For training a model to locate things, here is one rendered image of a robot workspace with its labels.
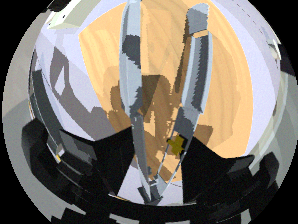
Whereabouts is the white short cylinder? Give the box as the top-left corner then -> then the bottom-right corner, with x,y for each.
267,39 -> 281,60

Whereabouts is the light wooden board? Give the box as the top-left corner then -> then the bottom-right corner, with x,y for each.
78,0 -> 253,183

